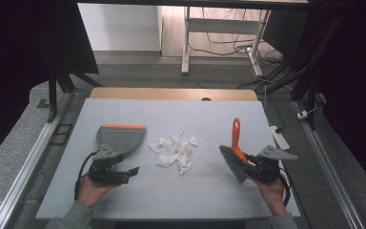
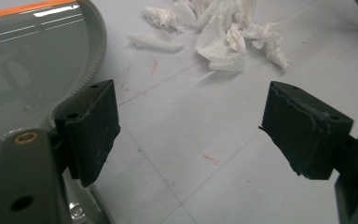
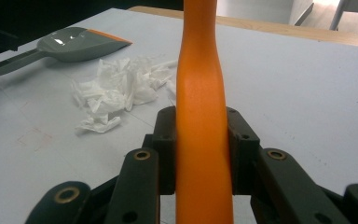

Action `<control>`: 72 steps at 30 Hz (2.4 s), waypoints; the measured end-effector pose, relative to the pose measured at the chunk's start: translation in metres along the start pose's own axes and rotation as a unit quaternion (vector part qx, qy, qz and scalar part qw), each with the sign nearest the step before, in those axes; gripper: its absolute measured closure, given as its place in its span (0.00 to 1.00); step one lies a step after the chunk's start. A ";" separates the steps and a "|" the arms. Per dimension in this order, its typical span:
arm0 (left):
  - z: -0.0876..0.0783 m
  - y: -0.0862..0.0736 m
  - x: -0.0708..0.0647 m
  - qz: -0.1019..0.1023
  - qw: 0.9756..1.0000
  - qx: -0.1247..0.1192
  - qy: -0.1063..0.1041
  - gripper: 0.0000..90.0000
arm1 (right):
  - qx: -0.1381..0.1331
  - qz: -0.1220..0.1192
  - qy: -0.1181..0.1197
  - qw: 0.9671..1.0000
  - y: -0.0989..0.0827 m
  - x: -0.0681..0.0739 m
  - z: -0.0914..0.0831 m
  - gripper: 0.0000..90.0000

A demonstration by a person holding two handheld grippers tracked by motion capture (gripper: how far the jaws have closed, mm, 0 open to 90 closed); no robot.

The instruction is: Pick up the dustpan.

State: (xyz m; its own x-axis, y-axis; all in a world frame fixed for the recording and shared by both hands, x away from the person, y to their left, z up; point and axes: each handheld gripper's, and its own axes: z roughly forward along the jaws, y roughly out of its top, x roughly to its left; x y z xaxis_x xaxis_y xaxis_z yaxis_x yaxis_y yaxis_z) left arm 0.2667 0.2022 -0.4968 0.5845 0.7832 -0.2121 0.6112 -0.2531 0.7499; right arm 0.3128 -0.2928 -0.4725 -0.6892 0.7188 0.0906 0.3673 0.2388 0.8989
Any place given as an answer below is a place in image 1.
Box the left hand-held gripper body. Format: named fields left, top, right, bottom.
left=87, top=144, right=132, bottom=186

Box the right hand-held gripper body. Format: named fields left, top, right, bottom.
left=250, top=144, right=299, bottom=184

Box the grey brush with orange handle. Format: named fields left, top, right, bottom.
left=218, top=116, right=251, bottom=184

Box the grey dustpan with orange lip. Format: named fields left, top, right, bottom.
left=95, top=123, right=148, bottom=157

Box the pile of white paper scraps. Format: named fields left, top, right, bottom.
left=148, top=129, right=200, bottom=177

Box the person's left hand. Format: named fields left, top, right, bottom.
left=76, top=174, right=119, bottom=209

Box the person's right hand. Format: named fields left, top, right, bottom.
left=249, top=177, right=288, bottom=219

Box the white power strip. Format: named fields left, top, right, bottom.
left=269, top=125, right=291, bottom=152

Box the pale blue table board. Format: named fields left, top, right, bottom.
left=34, top=97, right=301, bottom=221

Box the wooden table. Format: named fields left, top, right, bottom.
left=89, top=87, right=259, bottom=102

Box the black metal stand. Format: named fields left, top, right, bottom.
left=236, top=12, right=347, bottom=132
left=45, top=61, right=104, bottom=124

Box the black curtain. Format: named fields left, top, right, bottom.
left=0, top=0, right=100, bottom=170
left=294, top=0, right=366, bottom=198

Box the white cabinet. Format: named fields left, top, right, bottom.
left=77, top=2, right=163, bottom=52

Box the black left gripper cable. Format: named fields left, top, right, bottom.
left=73, top=151, right=99, bottom=202

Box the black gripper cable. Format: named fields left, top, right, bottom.
left=277, top=158, right=293, bottom=208
left=73, top=151, right=99, bottom=202

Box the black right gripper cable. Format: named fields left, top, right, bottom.
left=277, top=158, right=293, bottom=208

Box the aluminium rail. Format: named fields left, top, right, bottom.
left=291, top=99, right=366, bottom=229
left=0, top=92, right=74, bottom=229

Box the tangle of floor cables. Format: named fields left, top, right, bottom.
left=188, top=7, right=284, bottom=66

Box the white desk frame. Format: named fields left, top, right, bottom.
left=180, top=6, right=272, bottom=77

